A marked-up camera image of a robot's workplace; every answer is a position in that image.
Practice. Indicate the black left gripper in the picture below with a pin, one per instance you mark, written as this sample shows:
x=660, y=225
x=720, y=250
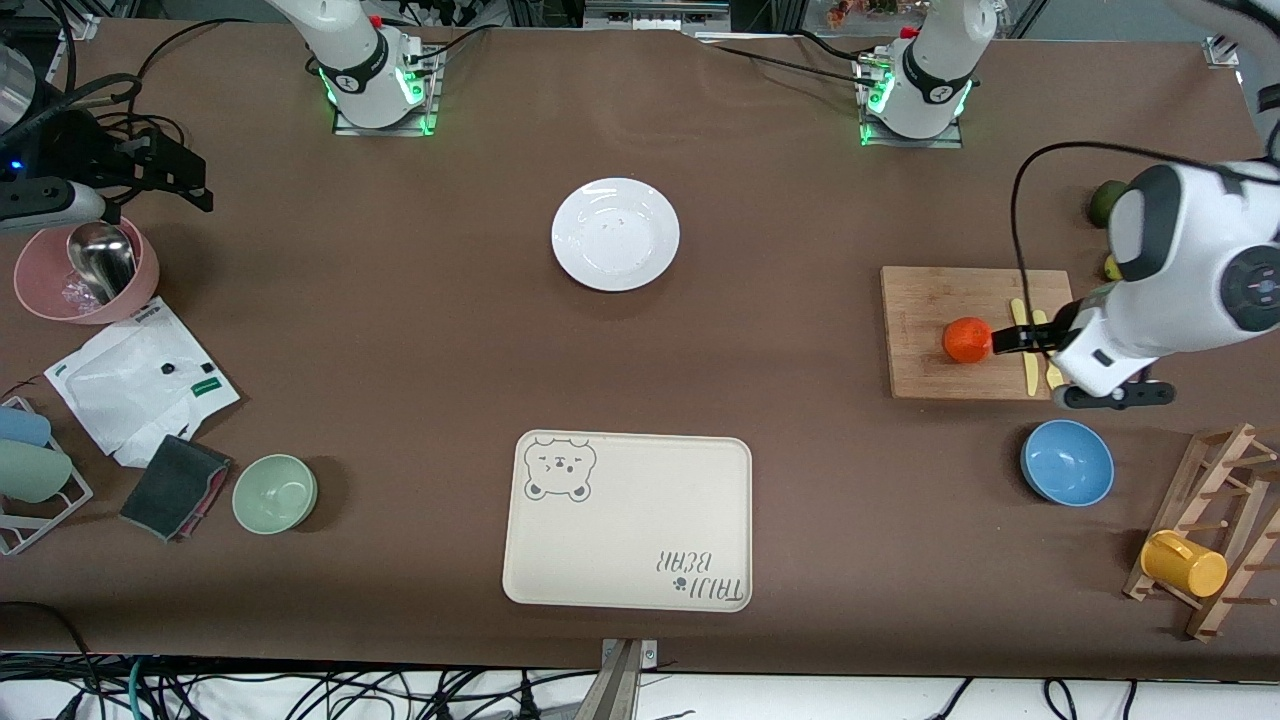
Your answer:
x=1048, y=335

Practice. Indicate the wooden cutting board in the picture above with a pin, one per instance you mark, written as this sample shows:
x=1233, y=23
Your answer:
x=930, y=300

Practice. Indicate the orange fruit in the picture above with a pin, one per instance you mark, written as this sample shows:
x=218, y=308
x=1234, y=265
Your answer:
x=965, y=340

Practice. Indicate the wooden cup rack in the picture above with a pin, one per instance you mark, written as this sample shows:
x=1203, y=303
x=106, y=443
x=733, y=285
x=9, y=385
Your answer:
x=1210, y=610

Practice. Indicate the clear crumpled plastic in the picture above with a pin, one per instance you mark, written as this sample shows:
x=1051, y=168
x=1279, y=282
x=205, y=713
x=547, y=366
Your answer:
x=78, y=295

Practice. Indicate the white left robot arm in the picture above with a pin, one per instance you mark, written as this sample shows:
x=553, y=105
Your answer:
x=1200, y=260

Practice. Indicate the pale green cup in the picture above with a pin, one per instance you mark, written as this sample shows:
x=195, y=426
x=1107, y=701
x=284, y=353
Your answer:
x=30, y=471

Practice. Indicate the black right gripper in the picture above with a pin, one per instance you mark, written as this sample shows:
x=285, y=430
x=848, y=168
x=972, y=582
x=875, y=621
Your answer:
x=88, y=158

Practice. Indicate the pink bowl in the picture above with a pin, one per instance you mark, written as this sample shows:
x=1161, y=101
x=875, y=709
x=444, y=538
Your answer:
x=40, y=285

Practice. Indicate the yellow plastic knife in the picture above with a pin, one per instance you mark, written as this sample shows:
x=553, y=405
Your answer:
x=1030, y=375

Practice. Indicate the light blue cup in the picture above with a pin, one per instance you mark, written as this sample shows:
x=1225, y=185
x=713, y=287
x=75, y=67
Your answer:
x=22, y=427

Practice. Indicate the yellow mug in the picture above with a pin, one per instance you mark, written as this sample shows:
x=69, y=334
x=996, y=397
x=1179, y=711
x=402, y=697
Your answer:
x=1185, y=565

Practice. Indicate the dark green avocado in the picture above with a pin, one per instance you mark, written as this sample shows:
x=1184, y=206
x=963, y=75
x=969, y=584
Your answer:
x=1103, y=205

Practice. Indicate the white plastic bag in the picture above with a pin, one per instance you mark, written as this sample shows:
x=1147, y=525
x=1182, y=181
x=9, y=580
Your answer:
x=130, y=385

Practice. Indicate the blue bowl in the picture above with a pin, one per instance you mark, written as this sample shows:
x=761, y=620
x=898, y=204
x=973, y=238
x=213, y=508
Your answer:
x=1067, y=463

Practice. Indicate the grey metal frame bar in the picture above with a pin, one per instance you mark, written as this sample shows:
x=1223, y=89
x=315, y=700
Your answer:
x=655, y=15

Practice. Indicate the metal table edge bracket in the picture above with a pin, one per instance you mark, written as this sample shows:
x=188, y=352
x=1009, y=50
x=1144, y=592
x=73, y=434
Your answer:
x=625, y=680

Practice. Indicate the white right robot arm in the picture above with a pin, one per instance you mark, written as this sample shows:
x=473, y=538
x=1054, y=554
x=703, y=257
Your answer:
x=350, y=60

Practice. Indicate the brown table cover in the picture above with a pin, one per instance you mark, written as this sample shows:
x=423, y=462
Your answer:
x=400, y=350

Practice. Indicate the yellow lemon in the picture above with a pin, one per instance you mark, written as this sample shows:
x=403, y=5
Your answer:
x=1111, y=268

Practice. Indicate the beige bear print tray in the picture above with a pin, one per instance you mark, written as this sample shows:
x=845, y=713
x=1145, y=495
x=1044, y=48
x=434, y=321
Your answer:
x=630, y=530

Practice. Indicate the yellow plastic fork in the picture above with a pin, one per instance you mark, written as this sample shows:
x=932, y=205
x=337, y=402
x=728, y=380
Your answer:
x=1054, y=377

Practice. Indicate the aluminium corner bracket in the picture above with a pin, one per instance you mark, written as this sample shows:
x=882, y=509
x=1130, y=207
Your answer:
x=1222, y=52

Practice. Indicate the dark grey folded cloth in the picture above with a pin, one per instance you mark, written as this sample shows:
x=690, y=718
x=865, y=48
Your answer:
x=170, y=488

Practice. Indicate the white round plate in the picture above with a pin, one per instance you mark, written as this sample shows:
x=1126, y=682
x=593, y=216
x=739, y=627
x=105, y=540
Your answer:
x=615, y=235

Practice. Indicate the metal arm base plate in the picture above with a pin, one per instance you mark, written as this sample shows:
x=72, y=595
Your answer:
x=910, y=142
x=385, y=128

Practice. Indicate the pale green bowl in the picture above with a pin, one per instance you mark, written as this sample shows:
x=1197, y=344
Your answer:
x=274, y=494

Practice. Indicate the metal scoop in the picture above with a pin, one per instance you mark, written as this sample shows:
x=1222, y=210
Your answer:
x=102, y=262

